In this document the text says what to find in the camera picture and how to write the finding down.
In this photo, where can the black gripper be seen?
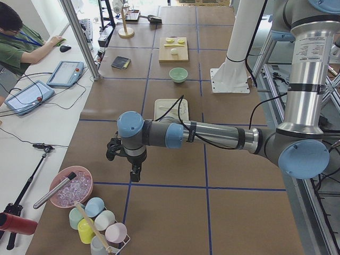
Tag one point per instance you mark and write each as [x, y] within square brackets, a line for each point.
[136, 160]

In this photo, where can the white steamed bun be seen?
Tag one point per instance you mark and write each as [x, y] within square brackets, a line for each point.
[174, 51]

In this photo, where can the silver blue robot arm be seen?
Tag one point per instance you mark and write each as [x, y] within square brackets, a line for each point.
[295, 146]

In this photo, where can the pink bowl with ice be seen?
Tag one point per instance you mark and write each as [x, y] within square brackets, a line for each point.
[78, 189]

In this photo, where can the mint green bowl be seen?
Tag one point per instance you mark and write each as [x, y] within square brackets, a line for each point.
[178, 74]

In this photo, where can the blue cup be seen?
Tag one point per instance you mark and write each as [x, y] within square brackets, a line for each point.
[94, 207]

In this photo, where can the white cup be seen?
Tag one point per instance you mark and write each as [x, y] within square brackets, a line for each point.
[104, 220]

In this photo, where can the pink cup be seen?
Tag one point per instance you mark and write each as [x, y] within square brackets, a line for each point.
[116, 233]

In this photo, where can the steel cylinder tool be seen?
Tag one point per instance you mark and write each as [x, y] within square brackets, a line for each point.
[48, 195]

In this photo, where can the white rectangular tray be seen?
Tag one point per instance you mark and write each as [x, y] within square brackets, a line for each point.
[161, 106]

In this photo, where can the light green cup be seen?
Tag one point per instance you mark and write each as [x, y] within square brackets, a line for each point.
[74, 218]

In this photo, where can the yellow cup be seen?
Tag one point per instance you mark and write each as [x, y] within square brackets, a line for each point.
[86, 233]

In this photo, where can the grey cup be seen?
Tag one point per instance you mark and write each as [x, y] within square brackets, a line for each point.
[96, 247]

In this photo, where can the grey yellow sponge cloth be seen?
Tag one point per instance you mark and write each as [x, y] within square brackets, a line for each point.
[121, 62]

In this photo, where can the teach pendant tablet far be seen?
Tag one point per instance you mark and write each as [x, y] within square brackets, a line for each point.
[66, 74]

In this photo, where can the teach pendant tablet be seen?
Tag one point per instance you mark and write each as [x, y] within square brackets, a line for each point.
[66, 74]
[29, 98]

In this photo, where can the bamboo cutting board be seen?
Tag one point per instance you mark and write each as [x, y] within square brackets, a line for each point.
[165, 52]

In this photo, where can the teach pendant tablet near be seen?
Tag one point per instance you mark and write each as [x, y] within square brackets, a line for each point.
[29, 98]

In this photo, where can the red cylinder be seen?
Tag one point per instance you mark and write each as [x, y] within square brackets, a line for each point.
[16, 224]

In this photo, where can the black tripod stick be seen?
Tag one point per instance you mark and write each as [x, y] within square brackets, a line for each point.
[16, 208]

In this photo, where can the wooden stand with base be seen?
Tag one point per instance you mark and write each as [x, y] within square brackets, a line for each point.
[125, 32]

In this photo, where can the black computer mouse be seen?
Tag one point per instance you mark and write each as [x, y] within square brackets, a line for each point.
[64, 48]

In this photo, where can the black dustpan scoop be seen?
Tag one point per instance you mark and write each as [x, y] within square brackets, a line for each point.
[152, 19]

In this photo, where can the black keyboard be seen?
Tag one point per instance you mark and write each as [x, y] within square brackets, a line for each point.
[86, 25]

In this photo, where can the dark wooden tray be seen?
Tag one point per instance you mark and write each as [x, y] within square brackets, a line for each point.
[132, 15]

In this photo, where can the person in green shirt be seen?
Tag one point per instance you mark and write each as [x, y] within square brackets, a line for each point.
[20, 45]

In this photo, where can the wooden rack handle stick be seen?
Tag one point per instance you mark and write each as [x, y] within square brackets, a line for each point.
[108, 248]

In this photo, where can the white wire cup rack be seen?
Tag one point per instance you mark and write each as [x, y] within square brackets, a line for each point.
[118, 247]

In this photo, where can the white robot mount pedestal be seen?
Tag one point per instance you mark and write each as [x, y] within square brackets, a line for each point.
[231, 76]

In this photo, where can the aluminium frame post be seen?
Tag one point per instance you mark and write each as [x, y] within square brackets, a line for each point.
[79, 35]

